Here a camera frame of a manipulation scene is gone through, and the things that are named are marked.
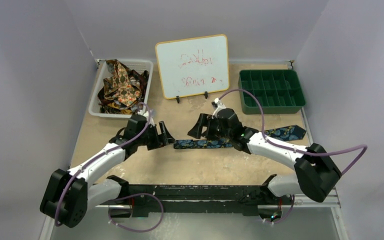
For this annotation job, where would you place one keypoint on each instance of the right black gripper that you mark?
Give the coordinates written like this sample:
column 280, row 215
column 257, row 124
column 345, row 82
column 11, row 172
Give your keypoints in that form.
column 208, row 126

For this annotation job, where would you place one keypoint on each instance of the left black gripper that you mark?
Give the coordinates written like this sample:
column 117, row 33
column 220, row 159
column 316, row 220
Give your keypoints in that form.
column 159, row 140

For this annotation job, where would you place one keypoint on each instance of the blue floral necktie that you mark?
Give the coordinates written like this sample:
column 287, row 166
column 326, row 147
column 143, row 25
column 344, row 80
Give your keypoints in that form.
column 285, row 134

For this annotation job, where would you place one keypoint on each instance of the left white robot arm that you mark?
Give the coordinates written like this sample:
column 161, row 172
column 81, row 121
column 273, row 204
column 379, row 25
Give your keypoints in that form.
column 71, row 193

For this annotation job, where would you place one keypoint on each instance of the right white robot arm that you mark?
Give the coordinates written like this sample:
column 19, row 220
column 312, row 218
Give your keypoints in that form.
column 315, row 173

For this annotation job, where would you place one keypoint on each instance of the small whiteboard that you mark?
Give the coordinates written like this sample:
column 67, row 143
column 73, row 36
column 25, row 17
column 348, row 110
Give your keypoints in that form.
column 193, row 66

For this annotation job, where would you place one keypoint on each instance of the orange patterned necktie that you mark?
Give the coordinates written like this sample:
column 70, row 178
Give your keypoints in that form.
column 120, row 88

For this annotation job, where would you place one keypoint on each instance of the green compartment tray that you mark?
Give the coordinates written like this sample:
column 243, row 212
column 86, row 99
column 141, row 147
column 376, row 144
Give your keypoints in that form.
column 278, row 91

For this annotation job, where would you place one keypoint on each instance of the white plastic basket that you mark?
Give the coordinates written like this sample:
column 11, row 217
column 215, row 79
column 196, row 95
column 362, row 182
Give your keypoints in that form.
column 140, row 65

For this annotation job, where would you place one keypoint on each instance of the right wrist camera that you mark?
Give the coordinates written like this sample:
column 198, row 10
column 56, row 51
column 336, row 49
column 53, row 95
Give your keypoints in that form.
column 218, row 106

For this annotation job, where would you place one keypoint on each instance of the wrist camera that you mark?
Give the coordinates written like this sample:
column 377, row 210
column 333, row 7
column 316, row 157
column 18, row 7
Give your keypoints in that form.
column 144, row 113
column 218, row 106

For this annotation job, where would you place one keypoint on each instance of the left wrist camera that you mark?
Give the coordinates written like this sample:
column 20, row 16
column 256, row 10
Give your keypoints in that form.
column 144, row 113

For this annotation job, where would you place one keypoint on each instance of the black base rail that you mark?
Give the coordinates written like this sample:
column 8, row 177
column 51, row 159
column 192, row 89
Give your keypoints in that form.
column 247, row 200

